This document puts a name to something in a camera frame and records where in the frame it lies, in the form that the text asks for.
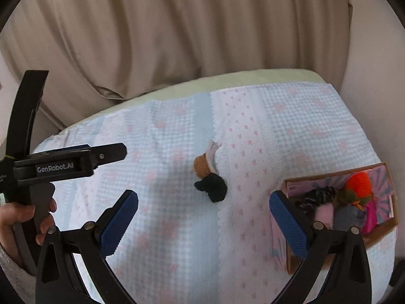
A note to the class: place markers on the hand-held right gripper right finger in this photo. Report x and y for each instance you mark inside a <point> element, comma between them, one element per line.
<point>286,221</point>

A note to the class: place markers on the beige curtain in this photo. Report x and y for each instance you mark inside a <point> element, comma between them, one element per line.
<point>174,28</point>

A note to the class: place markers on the person's left forearm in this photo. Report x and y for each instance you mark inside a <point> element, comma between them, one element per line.
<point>12,269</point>

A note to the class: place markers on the pink zip pouch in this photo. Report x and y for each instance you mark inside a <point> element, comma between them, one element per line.
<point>370,218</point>

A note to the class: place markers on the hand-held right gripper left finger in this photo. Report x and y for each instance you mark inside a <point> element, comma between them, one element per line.
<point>121,220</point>

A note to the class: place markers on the person's left hand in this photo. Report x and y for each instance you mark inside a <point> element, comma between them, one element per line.
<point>15,217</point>

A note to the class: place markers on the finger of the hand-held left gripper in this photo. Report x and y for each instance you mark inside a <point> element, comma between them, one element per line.
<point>109,155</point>
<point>63,149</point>

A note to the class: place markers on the light green mattress sheet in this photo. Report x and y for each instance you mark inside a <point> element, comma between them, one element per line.
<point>253,77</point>

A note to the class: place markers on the orange plush ball toy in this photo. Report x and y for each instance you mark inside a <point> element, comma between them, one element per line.
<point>359,185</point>

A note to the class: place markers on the black sock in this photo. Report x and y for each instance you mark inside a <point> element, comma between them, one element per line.
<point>213,188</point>

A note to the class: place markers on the pale pink printed cloth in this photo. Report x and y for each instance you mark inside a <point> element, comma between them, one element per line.
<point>325,215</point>

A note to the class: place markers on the printed cardboard box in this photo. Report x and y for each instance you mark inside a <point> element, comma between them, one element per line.
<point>384,224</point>

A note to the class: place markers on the black patterned cloth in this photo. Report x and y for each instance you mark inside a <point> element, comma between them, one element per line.
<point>316,198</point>

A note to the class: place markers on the blue pink checked blanket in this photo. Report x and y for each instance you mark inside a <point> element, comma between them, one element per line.
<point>177,228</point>

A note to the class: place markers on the brown and white sock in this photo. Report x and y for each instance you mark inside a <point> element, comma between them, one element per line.
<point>204,164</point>

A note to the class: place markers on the grey sock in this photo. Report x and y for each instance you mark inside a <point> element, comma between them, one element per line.
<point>348,217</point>

